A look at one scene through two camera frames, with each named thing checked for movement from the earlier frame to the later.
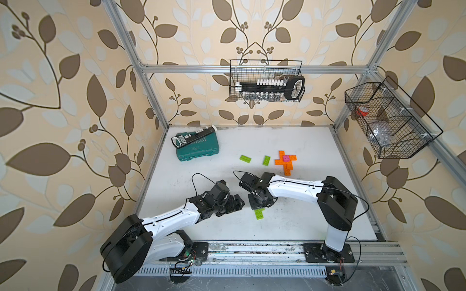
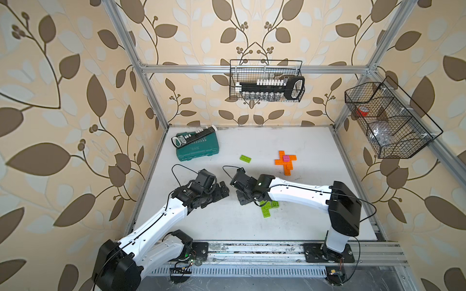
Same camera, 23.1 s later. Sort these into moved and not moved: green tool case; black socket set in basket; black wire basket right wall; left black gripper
Moved: left black gripper
Not moved: black wire basket right wall; green tool case; black socket set in basket
